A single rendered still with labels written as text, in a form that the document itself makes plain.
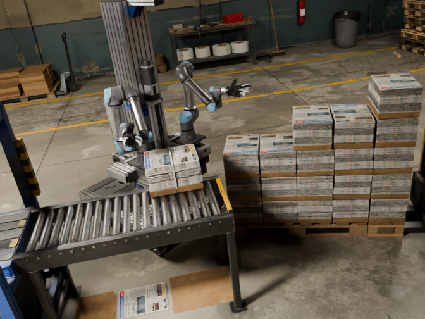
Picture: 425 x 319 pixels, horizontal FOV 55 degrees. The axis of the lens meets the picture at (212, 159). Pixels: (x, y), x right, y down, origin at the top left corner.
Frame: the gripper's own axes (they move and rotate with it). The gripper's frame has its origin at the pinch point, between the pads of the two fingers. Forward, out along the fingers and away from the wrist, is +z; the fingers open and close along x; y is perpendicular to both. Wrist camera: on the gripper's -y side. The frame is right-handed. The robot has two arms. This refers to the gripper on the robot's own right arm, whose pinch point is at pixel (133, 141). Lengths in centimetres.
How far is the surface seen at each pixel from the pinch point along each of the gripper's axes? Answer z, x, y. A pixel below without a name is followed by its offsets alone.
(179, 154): -7.2, -32.9, 16.2
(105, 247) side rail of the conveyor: 35, 27, 53
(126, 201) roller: -3.0, 7.1, 45.0
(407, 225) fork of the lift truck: 38, -218, 87
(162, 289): 6, -14, 122
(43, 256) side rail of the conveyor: 28, 62, 55
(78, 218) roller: 0, 39, 50
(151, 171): 3.3, -10.2, 21.4
